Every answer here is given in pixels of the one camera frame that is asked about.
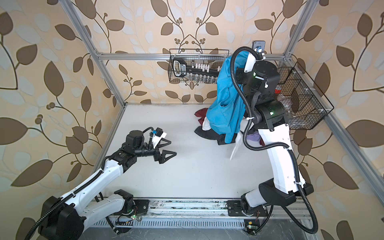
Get teal blue cloth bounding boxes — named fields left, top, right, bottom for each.
left=206, top=56, right=246, bottom=144

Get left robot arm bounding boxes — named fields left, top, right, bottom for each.
left=25, top=127, right=177, bottom=240

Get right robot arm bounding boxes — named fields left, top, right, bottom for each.
left=229, top=47, right=319, bottom=234

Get dark grey cloth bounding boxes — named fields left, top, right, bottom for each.
left=194, top=126, right=227, bottom=146

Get purple cloth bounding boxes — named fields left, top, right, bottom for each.
left=247, top=132, right=261, bottom=142

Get red capped plastic bottle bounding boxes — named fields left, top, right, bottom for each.
left=275, top=85, right=293, bottom=115

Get black tool with white bits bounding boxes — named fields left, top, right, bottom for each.
left=172, top=58, right=220, bottom=78

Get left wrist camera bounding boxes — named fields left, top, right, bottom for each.
left=152, top=128, right=167, bottom=149

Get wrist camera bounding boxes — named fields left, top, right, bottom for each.
left=252, top=41, right=266, bottom=55
left=152, top=128, right=167, bottom=149

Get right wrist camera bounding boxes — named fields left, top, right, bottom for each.
left=252, top=41, right=266, bottom=55

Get right wire basket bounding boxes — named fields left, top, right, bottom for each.
left=278, top=62, right=334, bottom=130

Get wire basket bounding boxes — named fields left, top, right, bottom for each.
left=168, top=48, right=230, bottom=85
left=278, top=62, right=334, bottom=130

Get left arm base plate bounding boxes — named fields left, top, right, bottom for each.
left=113, top=199, right=150, bottom=217

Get aluminium frame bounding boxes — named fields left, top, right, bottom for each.
left=73, top=1, right=384, bottom=240

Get back wire basket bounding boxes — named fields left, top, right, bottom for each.
left=168, top=48, right=230, bottom=85

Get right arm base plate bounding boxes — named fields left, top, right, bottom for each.
left=226, top=200, right=269, bottom=217

